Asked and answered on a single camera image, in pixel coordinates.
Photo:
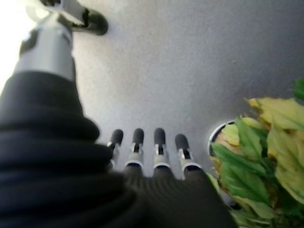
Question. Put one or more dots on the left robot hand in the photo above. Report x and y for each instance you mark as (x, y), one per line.
(166, 202)

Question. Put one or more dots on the white round plant pot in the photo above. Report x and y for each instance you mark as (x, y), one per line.
(215, 135)

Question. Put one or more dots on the green leafy plant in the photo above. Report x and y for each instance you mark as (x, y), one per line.
(249, 185)

